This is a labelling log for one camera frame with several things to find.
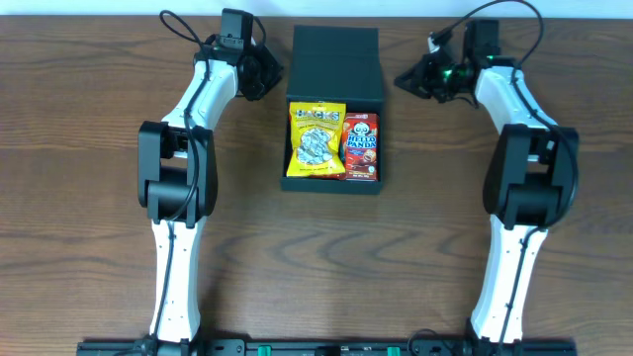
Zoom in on red Hello Panda box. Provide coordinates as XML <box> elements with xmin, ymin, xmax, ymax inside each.
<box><xmin>341</xmin><ymin>113</ymin><xmax>379</xmax><ymax>181</ymax></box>

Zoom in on dark green box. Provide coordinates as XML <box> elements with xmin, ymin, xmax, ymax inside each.
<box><xmin>281</xmin><ymin>25</ymin><xmax>387</xmax><ymax>195</ymax></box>

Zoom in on yellow Hacks candy bag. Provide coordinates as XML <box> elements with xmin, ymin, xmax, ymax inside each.
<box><xmin>286</xmin><ymin>102</ymin><xmax>346</xmax><ymax>177</ymax></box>

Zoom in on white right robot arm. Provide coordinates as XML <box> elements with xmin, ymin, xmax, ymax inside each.
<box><xmin>395</xmin><ymin>20</ymin><xmax>579</xmax><ymax>355</ymax></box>

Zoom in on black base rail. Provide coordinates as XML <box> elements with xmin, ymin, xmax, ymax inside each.
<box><xmin>75</xmin><ymin>337</ymin><xmax>578</xmax><ymax>356</ymax></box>

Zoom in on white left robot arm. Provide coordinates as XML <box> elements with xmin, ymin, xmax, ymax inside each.
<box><xmin>137</xmin><ymin>8</ymin><xmax>283</xmax><ymax>347</ymax></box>

